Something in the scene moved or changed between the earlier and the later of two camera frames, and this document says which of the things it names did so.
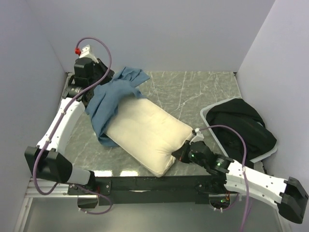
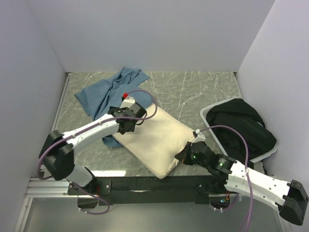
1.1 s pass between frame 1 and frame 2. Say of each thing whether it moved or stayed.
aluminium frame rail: stayed
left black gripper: moved
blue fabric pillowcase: moved
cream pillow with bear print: stayed
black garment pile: stayed
